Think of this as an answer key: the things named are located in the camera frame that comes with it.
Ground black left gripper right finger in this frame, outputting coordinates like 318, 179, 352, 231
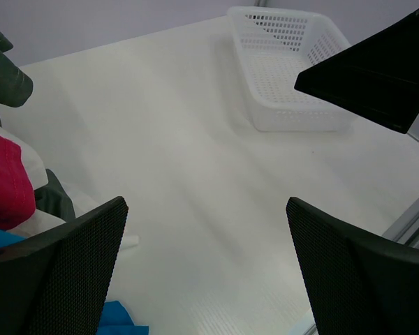
286, 197, 419, 334

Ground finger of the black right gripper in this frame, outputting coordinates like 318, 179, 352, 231
295, 9, 419, 133

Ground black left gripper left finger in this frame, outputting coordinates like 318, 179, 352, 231
0, 196, 128, 334

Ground blue t shirt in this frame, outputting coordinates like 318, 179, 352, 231
0, 230, 149, 335

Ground white t shirt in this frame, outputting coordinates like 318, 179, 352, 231
0, 116, 140, 251

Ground red t shirt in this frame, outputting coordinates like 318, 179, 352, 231
0, 136, 36, 230

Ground dark green t shirt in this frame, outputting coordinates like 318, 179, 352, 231
0, 32, 75, 237

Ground white plastic basket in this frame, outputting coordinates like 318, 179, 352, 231
227, 6, 355, 132

